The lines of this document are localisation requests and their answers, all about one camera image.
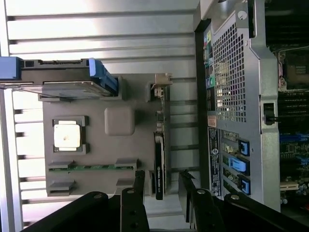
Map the open grey PC case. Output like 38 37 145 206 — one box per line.
193 0 309 218

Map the CPU socket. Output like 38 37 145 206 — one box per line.
277 50 309 92

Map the loose green RAM stick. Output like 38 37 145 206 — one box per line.
49 163 136 172

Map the hard disk with blue bracket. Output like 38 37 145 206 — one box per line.
0 56 119 95

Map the black label sticker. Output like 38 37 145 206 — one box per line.
208 127 222 197

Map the green motherboard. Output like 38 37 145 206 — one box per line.
265 43 309 210

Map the silver CPU chip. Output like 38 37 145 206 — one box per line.
53 117 84 152

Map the grey parts rack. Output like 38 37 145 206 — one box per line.
38 76 172 198

